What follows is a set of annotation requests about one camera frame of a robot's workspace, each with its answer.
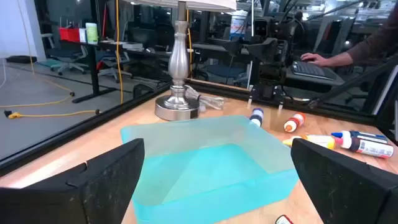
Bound large purple food coloring bottle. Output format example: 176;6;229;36
249;107;264;128

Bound office chair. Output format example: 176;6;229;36
96;49;133;83
48;43;90;77

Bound large yellow food coloring bottle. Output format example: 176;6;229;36
282;134;337;151

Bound person's hand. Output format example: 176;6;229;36
300;52;331;68

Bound black office desk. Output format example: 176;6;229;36
58;0;147;104

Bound yellow hanging power cord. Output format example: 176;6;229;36
114;0;124;105

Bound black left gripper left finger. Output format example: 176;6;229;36
0;138;146;224

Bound white tub blue label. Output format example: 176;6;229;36
229;10;249;40

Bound red storage bins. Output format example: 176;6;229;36
58;27;81;43

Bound clear bundled lamp cord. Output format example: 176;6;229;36
185;85;225;112

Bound large orange food coloring bottle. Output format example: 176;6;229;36
284;113;307;133

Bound silver table lamp white shade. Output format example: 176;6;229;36
123;0;238;121

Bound yellow floor extension cord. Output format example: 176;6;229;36
0;60;76;109
3;108;101;121

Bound large blue food coloring bottle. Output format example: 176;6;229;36
331;130;389;144

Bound light green wipes canister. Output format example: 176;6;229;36
85;22;99;45

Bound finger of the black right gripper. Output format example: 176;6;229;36
245;38;280;65
207;37;250;57

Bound person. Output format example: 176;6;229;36
326;4;398;68

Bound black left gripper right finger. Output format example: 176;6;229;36
290;138;398;224

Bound teal translucent plastic bin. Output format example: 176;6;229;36
120;114;300;224

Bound black computer keyboard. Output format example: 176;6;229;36
290;60;338;82

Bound dark grey desk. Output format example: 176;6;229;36
285;67;346;94

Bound large red food coloring bottle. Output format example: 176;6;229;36
334;136;395;159

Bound black floor mat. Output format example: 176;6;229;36
6;55;38;65

